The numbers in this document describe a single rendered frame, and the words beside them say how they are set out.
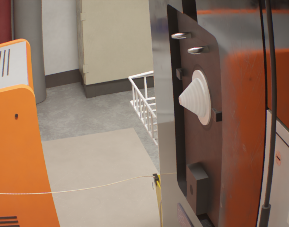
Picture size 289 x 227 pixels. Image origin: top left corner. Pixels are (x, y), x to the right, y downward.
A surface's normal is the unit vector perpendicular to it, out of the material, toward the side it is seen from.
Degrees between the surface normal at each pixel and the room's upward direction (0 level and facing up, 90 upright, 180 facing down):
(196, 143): 90
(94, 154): 0
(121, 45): 90
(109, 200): 0
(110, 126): 0
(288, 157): 90
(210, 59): 90
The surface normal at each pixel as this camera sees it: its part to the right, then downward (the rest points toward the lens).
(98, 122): -0.07, -0.91
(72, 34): 0.24, 0.38
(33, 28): 0.59, 0.29
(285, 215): -0.97, 0.15
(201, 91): -0.50, -0.18
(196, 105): -0.41, 0.46
